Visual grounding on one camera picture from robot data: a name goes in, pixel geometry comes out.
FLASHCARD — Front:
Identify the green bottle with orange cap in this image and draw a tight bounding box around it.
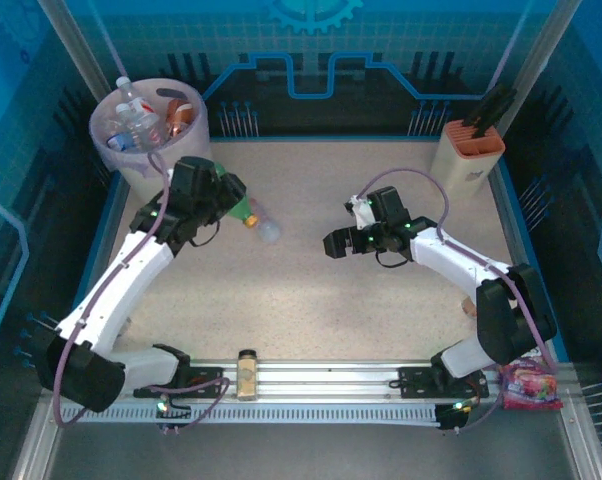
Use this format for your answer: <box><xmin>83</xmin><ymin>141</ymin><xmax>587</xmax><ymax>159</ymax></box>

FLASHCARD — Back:
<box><xmin>214</xmin><ymin>167</ymin><xmax>260</xmax><ymax>229</ymax></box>

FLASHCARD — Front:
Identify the cream waste bin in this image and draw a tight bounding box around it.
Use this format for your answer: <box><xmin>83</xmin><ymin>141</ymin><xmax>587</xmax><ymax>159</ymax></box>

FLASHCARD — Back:
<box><xmin>89</xmin><ymin>75</ymin><xmax>213</xmax><ymax>201</ymax></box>

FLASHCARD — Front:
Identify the pale purple bin liner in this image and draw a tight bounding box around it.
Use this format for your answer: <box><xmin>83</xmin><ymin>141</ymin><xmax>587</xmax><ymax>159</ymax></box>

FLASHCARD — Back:
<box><xmin>89</xmin><ymin>75</ymin><xmax>212</xmax><ymax>174</ymax></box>

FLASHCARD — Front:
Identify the red cap pink label bottle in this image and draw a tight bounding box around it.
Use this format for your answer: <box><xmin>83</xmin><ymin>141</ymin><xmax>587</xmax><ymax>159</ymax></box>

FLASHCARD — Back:
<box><xmin>252</xmin><ymin>199</ymin><xmax>284</xmax><ymax>245</ymax></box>

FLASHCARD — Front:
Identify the cream orange knife block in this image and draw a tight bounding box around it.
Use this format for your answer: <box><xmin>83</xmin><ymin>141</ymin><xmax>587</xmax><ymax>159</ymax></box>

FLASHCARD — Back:
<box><xmin>428</xmin><ymin>119</ymin><xmax>507</xmax><ymax>204</ymax></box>

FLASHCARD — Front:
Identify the spice jar with black lid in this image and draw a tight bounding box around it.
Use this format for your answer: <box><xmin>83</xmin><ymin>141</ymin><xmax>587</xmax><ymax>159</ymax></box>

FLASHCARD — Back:
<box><xmin>236</xmin><ymin>349</ymin><xmax>259</xmax><ymax>402</ymax></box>

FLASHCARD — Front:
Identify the black base controller board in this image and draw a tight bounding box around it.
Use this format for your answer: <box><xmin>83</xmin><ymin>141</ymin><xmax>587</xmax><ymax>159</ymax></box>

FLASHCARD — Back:
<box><xmin>154</xmin><ymin>397</ymin><xmax>192</xmax><ymax>436</ymax></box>
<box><xmin>435</xmin><ymin>399</ymin><xmax>477</xmax><ymax>434</ymax></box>

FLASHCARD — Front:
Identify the purple candy bag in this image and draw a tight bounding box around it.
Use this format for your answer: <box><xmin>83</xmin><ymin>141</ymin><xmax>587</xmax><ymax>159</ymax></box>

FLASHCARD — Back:
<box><xmin>498</xmin><ymin>357</ymin><xmax>565</xmax><ymax>412</ymax></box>

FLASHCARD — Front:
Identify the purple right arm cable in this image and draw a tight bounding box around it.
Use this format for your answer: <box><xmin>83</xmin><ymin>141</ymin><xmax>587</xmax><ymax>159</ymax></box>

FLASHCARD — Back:
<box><xmin>358</xmin><ymin>168</ymin><xmax>557</xmax><ymax>434</ymax></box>

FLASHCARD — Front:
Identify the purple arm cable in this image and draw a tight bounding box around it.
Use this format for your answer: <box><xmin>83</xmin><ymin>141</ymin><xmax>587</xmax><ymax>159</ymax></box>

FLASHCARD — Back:
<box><xmin>358</xmin><ymin>168</ymin><xmax>557</xmax><ymax>434</ymax></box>
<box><xmin>53</xmin><ymin>152</ymin><xmax>231</xmax><ymax>435</ymax></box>

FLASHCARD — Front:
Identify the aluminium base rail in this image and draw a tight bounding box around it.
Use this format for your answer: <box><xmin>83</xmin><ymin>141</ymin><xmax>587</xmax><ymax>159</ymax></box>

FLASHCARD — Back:
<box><xmin>45</xmin><ymin>358</ymin><xmax>580</xmax><ymax>401</ymax></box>

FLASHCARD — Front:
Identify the black knife handle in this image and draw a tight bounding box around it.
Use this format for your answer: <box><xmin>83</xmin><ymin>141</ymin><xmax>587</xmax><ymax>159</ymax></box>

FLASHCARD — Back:
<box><xmin>460</xmin><ymin>99</ymin><xmax>502</xmax><ymax>139</ymax></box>
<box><xmin>480</xmin><ymin>83</ymin><xmax>519</xmax><ymax>136</ymax></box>

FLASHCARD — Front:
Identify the white slotted cable duct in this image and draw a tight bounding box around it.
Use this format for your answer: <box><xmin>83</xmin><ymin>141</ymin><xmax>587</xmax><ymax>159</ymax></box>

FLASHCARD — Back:
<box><xmin>59</xmin><ymin>403</ymin><xmax>445</xmax><ymax>427</ymax></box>

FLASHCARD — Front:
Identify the aluminium frame post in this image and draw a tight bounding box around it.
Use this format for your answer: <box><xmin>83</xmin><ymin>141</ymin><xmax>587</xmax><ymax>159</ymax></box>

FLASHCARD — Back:
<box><xmin>500</xmin><ymin>0</ymin><xmax>582</xmax><ymax>134</ymax></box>
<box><xmin>35</xmin><ymin>0</ymin><xmax>113</xmax><ymax>99</ymax></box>

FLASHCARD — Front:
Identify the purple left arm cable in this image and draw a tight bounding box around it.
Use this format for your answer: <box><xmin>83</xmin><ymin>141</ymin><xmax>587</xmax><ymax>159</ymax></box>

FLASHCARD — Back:
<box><xmin>53</xmin><ymin>152</ymin><xmax>231</xmax><ymax>435</ymax></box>

